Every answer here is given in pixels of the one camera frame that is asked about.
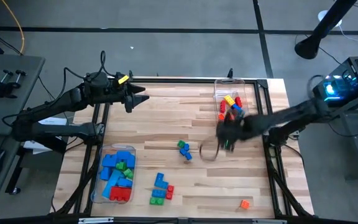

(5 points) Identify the large blue block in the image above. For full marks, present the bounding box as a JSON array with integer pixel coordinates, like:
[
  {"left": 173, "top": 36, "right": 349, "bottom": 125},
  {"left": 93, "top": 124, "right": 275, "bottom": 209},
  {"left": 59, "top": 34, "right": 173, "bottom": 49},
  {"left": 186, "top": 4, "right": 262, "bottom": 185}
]
[
  {"left": 151, "top": 188, "right": 167, "bottom": 199},
  {"left": 116, "top": 150, "right": 136, "bottom": 169},
  {"left": 101, "top": 154, "right": 119, "bottom": 168},
  {"left": 117, "top": 177, "right": 134, "bottom": 189},
  {"left": 101, "top": 169, "right": 125, "bottom": 200},
  {"left": 99, "top": 166, "right": 112, "bottom": 182}
]

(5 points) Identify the desktop computer with lights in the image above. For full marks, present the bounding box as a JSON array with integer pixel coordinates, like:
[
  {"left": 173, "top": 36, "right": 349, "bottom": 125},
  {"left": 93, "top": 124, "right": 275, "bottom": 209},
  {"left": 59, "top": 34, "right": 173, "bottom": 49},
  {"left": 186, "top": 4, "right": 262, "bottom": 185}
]
[{"left": 311, "top": 55, "right": 358, "bottom": 104}]

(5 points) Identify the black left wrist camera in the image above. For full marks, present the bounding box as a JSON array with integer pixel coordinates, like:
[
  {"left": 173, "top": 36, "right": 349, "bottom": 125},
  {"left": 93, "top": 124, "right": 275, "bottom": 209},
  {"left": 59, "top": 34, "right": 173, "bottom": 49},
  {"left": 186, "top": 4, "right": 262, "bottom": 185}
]
[{"left": 85, "top": 71, "right": 111, "bottom": 90}]

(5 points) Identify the black stand pole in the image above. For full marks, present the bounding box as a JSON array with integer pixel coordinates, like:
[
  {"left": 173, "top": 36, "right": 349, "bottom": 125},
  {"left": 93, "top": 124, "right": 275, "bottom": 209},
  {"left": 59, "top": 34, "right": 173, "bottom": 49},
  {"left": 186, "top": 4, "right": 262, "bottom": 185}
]
[{"left": 294, "top": 0, "right": 358, "bottom": 60}]

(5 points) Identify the white round base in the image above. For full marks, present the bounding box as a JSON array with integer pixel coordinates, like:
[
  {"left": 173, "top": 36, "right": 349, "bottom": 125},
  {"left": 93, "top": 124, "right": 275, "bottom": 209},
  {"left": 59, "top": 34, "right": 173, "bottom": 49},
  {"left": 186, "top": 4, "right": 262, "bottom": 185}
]
[{"left": 318, "top": 9, "right": 343, "bottom": 29}]

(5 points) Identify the black desk clamp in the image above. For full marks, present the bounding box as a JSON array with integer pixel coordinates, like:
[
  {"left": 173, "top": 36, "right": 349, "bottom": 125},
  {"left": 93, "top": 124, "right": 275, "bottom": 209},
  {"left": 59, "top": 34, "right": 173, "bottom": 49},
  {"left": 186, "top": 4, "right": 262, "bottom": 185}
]
[{"left": 0, "top": 69, "right": 28, "bottom": 100}]

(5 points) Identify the clear plastic bin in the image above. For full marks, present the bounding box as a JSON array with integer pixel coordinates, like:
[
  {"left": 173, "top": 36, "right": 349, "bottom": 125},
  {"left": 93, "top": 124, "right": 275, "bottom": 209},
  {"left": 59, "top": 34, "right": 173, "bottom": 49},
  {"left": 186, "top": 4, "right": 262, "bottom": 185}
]
[
  {"left": 91, "top": 143, "right": 137, "bottom": 205},
  {"left": 213, "top": 78, "right": 250, "bottom": 126}
]

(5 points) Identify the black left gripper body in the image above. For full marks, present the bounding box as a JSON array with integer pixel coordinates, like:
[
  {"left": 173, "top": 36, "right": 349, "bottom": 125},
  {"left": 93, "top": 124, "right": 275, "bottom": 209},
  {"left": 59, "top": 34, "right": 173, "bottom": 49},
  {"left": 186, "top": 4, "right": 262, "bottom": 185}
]
[{"left": 104, "top": 82, "right": 134, "bottom": 114}]

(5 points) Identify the white paper sheet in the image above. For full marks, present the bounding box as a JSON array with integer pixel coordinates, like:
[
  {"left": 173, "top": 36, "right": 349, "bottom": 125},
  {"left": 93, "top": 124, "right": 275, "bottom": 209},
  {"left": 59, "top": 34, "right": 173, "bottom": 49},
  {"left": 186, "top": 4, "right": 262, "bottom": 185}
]
[{"left": 22, "top": 114, "right": 68, "bottom": 156}]

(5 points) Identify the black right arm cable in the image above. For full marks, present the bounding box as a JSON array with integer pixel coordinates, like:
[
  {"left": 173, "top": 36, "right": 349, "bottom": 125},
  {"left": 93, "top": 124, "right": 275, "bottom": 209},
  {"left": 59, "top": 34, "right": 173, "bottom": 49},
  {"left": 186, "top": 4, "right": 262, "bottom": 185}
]
[{"left": 198, "top": 136, "right": 221, "bottom": 163}]

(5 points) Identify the large red block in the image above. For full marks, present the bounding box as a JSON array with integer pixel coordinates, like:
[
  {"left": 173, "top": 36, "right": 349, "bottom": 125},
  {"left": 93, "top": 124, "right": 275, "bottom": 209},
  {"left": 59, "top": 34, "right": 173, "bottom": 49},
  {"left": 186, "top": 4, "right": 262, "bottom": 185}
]
[
  {"left": 108, "top": 186, "right": 132, "bottom": 202},
  {"left": 165, "top": 184, "right": 175, "bottom": 201}
]

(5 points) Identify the silver bracket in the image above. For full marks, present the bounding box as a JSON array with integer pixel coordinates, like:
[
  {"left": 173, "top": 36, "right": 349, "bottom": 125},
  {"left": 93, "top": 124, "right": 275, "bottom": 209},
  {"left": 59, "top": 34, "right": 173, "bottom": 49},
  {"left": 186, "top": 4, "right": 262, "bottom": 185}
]
[
  {"left": 78, "top": 217, "right": 115, "bottom": 224},
  {"left": 251, "top": 218, "right": 288, "bottom": 224}
]

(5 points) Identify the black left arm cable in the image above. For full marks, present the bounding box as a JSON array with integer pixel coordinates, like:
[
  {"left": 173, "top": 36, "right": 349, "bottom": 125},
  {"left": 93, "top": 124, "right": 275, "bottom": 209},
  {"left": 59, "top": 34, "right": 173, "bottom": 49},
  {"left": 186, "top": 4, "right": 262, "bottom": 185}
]
[{"left": 37, "top": 50, "right": 117, "bottom": 105}]

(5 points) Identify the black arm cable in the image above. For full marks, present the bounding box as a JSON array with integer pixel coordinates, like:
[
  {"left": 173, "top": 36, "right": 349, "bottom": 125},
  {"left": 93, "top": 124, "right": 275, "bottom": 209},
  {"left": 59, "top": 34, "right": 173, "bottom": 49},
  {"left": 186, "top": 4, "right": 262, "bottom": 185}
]
[
  {"left": 37, "top": 50, "right": 117, "bottom": 105},
  {"left": 198, "top": 136, "right": 221, "bottom": 163}
]

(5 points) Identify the yellow cable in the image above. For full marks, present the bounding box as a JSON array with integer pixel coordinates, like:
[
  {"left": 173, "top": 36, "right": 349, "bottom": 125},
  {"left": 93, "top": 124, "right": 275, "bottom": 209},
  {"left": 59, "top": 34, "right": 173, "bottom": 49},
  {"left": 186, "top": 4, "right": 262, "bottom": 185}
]
[{"left": 0, "top": 0, "right": 25, "bottom": 55}]

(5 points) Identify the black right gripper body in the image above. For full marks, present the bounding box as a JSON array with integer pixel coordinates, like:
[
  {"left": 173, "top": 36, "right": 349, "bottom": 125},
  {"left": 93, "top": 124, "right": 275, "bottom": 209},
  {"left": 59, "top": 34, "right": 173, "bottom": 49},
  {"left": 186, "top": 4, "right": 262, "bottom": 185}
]
[{"left": 216, "top": 119, "right": 252, "bottom": 153}]

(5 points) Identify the black metal table frame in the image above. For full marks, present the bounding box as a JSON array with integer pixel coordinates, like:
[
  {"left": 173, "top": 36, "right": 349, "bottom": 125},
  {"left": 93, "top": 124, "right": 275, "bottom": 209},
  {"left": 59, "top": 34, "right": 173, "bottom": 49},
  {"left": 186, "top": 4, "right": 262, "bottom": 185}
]
[{"left": 50, "top": 76, "right": 315, "bottom": 220}]

